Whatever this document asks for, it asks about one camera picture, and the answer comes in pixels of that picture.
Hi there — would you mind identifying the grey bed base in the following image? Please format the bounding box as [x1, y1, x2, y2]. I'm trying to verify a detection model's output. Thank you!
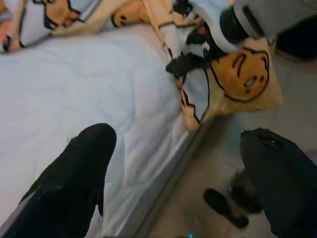
[137, 116, 223, 238]

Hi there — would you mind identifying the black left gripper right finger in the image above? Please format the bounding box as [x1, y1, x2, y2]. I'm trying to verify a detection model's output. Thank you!
[240, 128, 317, 238]

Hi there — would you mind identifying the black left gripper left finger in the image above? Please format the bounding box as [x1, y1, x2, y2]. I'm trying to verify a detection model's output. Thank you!
[0, 123, 117, 238]

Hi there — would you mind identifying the robot right leg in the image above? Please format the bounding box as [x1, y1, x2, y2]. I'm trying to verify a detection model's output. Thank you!
[229, 171, 263, 214]

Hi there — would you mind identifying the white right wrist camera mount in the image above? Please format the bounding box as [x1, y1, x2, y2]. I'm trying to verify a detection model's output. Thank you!
[172, 0, 242, 54]

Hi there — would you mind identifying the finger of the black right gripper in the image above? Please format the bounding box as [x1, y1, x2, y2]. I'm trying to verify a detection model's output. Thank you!
[165, 53, 211, 76]

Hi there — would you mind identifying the white quilted mattress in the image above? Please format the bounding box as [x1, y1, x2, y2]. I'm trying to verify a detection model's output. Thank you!
[0, 23, 209, 238]

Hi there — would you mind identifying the yellow egg cartoon blanket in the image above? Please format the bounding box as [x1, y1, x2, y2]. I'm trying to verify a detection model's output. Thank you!
[0, 0, 284, 131]

